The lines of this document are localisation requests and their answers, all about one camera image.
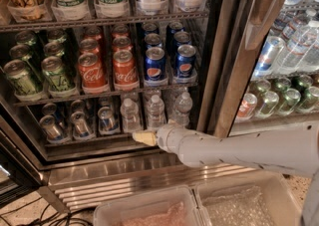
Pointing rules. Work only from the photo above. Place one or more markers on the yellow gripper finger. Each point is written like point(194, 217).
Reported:
point(145, 137)

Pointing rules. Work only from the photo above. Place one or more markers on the clear water bottle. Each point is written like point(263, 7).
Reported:
point(155, 112)
point(181, 109)
point(131, 116)

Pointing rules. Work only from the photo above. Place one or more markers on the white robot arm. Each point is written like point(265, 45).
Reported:
point(287, 151)

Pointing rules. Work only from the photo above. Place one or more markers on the bottom shelf right energy can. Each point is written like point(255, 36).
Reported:
point(108, 124)

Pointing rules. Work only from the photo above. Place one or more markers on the shelf energy can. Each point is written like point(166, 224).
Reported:
point(53, 131)
point(81, 128)
point(108, 124)

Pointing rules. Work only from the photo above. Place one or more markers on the bottom shelf middle energy can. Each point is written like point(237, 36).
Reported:
point(81, 128)

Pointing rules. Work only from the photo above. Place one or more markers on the bottom shelf left energy can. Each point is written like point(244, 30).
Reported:
point(53, 131)

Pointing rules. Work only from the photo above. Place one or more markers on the front right red cola can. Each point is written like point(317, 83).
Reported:
point(125, 71)

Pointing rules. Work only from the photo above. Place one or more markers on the red cola can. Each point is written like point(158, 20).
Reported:
point(125, 71)
point(92, 73)

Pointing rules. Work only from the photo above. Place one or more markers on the left clear plastic bin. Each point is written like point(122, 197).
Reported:
point(173, 206)

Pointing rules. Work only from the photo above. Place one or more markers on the clear plastic bin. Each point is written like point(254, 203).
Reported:
point(173, 206)
point(247, 199)

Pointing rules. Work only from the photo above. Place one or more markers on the front left blue pepsi can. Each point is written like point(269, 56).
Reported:
point(155, 64)

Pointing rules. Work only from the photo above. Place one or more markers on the blue pepsi can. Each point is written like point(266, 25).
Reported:
point(184, 61)
point(155, 64)

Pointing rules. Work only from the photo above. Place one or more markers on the front left red cola can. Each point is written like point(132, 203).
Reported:
point(92, 73)

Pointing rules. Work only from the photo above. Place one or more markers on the front right blue pepsi can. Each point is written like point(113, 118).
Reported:
point(184, 61)

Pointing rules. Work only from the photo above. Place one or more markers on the front right green can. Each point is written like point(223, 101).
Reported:
point(60, 79)

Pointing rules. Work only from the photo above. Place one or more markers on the green can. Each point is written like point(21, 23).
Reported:
point(27, 87)
point(60, 79)

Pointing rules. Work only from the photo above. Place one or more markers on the right clear plastic bin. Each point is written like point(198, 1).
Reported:
point(247, 199)

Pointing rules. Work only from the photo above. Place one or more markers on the front left green can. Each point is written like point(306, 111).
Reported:
point(27, 87)

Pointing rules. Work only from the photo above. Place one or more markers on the steel fridge door frame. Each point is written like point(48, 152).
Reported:
point(235, 33)

